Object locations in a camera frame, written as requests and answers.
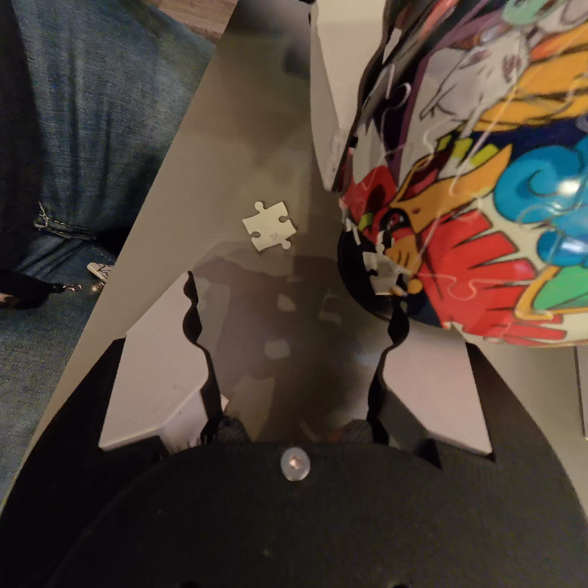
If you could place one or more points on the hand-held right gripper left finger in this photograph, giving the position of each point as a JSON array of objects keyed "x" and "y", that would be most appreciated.
[{"x": 151, "y": 381}]

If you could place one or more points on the colourful cartoon puzzle ball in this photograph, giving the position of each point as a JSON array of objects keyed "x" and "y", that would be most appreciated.
[{"x": 482, "y": 183}]

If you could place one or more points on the black round ball stand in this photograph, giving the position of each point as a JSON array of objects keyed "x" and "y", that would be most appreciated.
[{"x": 358, "y": 285}]

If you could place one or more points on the person's legs in jeans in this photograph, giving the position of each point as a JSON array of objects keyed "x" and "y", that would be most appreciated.
[{"x": 92, "y": 115}]

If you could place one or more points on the single white puzzle piece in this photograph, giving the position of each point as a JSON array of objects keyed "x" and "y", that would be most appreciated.
[{"x": 271, "y": 227}]

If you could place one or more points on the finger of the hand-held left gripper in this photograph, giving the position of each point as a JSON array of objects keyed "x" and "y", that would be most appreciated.
[{"x": 340, "y": 69}]

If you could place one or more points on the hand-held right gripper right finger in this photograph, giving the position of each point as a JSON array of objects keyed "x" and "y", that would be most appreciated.
[{"x": 436, "y": 395}]

